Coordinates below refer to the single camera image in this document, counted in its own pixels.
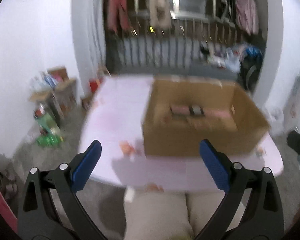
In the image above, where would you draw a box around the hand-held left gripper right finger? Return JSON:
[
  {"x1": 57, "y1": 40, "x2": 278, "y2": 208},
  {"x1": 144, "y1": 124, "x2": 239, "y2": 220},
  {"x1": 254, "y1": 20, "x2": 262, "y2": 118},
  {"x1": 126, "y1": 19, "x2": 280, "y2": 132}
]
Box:
[{"x1": 199, "y1": 139, "x2": 284, "y2": 240}]

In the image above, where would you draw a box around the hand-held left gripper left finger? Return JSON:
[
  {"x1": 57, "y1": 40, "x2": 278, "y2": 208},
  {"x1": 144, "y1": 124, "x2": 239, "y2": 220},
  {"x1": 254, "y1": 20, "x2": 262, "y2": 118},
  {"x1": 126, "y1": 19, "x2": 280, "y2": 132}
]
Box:
[{"x1": 17, "y1": 140, "x2": 108, "y2": 240}]

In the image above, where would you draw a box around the brown cardboard box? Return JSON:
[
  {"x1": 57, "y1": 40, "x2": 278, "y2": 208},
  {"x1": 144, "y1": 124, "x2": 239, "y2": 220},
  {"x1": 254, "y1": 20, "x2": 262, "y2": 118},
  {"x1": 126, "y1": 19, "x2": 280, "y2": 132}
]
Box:
[{"x1": 142, "y1": 79, "x2": 270, "y2": 157}]

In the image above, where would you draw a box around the pink strap digital watch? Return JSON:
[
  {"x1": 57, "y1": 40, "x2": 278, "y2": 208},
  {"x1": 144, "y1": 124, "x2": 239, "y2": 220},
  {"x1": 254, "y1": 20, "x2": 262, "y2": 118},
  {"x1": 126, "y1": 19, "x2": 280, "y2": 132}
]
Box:
[{"x1": 170, "y1": 104, "x2": 232, "y2": 118}]

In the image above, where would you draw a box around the white plastic bag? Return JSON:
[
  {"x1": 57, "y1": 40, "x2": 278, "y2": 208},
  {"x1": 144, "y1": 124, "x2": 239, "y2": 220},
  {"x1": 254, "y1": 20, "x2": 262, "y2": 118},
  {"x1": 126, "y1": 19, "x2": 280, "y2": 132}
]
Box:
[
  {"x1": 225, "y1": 47, "x2": 242, "y2": 72},
  {"x1": 271, "y1": 107, "x2": 284, "y2": 122},
  {"x1": 31, "y1": 76, "x2": 49, "y2": 93}
]

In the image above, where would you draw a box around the green plastic bottle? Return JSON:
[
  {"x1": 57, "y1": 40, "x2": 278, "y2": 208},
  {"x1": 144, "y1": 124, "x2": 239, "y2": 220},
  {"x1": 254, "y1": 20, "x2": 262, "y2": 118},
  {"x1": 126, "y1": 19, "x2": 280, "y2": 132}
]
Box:
[{"x1": 37, "y1": 135, "x2": 65, "y2": 147}]

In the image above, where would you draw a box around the person's right leg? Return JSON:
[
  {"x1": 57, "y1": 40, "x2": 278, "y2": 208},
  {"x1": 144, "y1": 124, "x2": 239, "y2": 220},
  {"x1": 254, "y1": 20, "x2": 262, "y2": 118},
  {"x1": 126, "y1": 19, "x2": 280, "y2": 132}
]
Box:
[{"x1": 186, "y1": 191, "x2": 243, "y2": 240}]

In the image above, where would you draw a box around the person's leg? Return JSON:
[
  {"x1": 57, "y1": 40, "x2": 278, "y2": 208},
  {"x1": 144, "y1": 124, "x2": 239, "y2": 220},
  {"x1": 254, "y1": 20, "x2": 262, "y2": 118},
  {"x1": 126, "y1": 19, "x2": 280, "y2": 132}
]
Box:
[
  {"x1": 124, "y1": 189, "x2": 194, "y2": 240},
  {"x1": 186, "y1": 191, "x2": 243, "y2": 240}
]

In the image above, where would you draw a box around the pink balloon print tablecloth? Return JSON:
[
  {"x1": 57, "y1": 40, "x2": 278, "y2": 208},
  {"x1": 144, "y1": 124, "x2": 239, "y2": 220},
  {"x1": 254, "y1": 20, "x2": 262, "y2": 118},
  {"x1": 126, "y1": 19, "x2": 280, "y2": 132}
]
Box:
[{"x1": 79, "y1": 76, "x2": 284, "y2": 189}]

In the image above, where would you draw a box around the floral printed cloth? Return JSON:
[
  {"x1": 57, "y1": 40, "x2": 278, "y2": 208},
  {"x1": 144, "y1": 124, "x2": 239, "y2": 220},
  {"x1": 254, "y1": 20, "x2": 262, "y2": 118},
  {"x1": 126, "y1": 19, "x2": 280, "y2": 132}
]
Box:
[{"x1": 282, "y1": 52, "x2": 300, "y2": 130}]

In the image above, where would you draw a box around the green bin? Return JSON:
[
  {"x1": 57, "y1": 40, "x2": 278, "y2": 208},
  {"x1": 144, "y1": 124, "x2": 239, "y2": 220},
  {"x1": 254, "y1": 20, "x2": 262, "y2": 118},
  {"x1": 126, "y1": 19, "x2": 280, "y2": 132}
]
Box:
[{"x1": 35, "y1": 110, "x2": 61, "y2": 134}]

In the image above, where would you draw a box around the open printed cardboard carton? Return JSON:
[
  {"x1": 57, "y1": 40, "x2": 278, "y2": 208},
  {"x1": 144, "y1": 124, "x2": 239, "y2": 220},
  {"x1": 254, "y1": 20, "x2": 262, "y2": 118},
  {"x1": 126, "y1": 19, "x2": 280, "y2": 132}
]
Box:
[{"x1": 29, "y1": 66, "x2": 78, "y2": 122}]

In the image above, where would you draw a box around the shiny metal bowl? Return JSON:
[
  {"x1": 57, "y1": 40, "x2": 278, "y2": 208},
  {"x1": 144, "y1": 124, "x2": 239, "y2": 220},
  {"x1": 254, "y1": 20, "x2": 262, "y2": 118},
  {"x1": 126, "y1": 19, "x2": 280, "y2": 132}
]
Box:
[{"x1": 34, "y1": 104, "x2": 47, "y2": 119}]

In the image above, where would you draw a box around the person's left leg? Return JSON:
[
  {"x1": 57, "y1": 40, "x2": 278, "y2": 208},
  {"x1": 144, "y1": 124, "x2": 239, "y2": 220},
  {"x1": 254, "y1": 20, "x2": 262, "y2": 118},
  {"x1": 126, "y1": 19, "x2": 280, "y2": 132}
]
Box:
[{"x1": 124, "y1": 189, "x2": 194, "y2": 240}]

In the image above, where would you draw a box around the brown slipper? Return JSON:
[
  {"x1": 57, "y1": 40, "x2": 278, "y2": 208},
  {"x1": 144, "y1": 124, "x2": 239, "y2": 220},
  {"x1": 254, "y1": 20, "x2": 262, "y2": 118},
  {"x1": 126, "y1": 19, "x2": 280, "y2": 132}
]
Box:
[
  {"x1": 4, "y1": 182, "x2": 18, "y2": 198},
  {"x1": 2, "y1": 170, "x2": 17, "y2": 183}
]

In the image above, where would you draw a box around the black chair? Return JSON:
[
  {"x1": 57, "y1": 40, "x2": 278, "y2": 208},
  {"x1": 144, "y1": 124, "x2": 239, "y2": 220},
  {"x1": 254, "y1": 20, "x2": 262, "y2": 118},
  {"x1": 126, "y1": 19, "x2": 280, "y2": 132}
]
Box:
[{"x1": 240, "y1": 60, "x2": 260, "y2": 90}]

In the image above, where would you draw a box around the red board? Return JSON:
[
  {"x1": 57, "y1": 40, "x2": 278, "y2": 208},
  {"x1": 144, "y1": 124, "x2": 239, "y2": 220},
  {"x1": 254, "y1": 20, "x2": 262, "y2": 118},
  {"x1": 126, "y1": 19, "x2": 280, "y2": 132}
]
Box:
[{"x1": 0, "y1": 172, "x2": 18, "y2": 233}]

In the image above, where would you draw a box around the blue bag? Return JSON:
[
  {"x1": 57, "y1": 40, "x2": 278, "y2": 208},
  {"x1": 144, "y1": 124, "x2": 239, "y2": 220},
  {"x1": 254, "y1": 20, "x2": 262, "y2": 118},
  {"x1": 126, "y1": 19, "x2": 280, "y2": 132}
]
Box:
[{"x1": 246, "y1": 46, "x2": 263, "y2": 61}]

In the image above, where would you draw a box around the metal balcony railing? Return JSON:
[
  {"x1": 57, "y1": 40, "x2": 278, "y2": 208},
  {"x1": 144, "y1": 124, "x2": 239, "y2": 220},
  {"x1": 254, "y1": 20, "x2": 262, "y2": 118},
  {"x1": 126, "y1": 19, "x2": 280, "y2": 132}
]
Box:
[{"x1": 106, "y1": 12, "x2": 243, "y2": 69}]

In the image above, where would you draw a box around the white curtain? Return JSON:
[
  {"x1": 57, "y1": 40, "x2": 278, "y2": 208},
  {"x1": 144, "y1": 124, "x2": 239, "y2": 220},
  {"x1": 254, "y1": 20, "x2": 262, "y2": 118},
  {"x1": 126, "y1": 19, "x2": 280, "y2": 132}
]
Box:
[{"x1": 85, "y1": 0, "x2": 107, "y2": 75}]

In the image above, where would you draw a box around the pink hanging garment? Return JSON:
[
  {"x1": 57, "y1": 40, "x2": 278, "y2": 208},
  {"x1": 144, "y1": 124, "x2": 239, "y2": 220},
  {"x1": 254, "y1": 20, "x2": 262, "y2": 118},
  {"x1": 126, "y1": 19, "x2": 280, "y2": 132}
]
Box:
[{"x1": 235, "y1": 0, "x2": 260, "y2": 35}]

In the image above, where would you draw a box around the red hanging garment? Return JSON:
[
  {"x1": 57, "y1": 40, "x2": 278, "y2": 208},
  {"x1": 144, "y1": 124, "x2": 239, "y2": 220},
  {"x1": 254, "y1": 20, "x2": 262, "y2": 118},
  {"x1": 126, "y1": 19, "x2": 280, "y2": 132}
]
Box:
[{"x1": 107, "y1": 0, "x2": 132, "y2": 32}]

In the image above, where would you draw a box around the beige hanging jacket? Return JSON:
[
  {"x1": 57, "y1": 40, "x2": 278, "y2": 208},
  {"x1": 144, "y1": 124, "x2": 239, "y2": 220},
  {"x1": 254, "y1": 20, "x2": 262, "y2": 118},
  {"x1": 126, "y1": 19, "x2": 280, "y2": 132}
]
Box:
[{"x1": 145, "y1": 0, "x2": 173, "y2": 29}]

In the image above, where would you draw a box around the red bag with handles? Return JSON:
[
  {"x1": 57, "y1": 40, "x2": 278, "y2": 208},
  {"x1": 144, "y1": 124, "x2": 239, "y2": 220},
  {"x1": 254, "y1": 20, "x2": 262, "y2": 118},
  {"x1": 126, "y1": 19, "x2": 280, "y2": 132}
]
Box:
[{"x1": 89, "y1": 67, "x2": 108, "y2": 93}]

